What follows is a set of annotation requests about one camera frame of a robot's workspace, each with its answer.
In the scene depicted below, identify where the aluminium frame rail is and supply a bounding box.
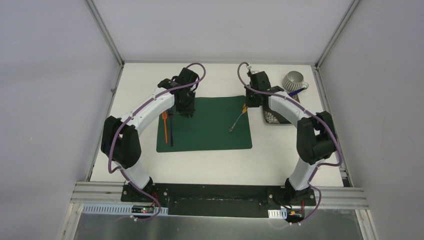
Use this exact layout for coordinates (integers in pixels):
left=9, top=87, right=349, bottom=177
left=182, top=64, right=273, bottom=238
left=311, top=64, right=379, bottom=240

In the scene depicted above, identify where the left electronics board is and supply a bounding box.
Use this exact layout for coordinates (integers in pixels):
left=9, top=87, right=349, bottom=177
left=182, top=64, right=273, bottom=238
left=131, top=205, right=155, bottom=214

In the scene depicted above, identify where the orange plastic fork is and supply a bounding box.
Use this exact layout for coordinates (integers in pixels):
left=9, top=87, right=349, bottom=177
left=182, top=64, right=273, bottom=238
left=161, top=110, right=168, bottom=144

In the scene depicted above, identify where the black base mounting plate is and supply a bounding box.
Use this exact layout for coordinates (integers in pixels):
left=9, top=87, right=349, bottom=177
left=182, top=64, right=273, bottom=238
left=120, top=183, right=317, bottom=218

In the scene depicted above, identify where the grey ribbed mug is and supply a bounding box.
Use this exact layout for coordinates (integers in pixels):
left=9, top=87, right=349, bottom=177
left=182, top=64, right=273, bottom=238
left=282, top=71, right=309, bottom=92

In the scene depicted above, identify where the right electronics board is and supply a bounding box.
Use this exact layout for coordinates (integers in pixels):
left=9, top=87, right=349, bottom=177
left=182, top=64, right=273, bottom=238
left=286, top=209, right=305, bottom=221

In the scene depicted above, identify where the blue plastic knife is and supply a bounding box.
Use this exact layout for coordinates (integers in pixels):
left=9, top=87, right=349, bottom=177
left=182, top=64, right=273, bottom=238
left=288, top=87, right=306, bottom=97

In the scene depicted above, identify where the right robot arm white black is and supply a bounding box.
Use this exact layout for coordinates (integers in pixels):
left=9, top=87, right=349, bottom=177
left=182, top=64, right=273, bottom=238
left=244, top=70, right=340, bottom=205

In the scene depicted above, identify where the gold copper spoon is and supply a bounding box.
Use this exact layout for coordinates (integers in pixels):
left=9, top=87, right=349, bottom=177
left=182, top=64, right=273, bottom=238
left=228, top=103, right=248, bottom=133

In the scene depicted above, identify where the electronics board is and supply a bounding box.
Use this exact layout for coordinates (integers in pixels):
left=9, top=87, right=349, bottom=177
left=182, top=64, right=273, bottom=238
left=131, top=205, right=155, bottom=214
left=286, top=209, right=305, bottom=221

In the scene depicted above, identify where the black floral square plate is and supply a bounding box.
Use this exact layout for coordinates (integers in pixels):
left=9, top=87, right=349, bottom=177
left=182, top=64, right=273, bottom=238
left=263, top=93, right=303, bottom=128

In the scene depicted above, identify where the purple metallic fork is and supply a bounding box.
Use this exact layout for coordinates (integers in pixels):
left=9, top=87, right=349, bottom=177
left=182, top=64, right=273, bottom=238
left=167, top=108, right=174, bottom=147

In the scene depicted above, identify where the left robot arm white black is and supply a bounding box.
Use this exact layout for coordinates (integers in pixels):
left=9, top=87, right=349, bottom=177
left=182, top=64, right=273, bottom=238
left=100, top=67, right=201, bottom=203

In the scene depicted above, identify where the green placemat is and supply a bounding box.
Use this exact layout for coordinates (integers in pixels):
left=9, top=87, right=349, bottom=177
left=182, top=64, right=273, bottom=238
left=156, top=95, right=253, bottom=153

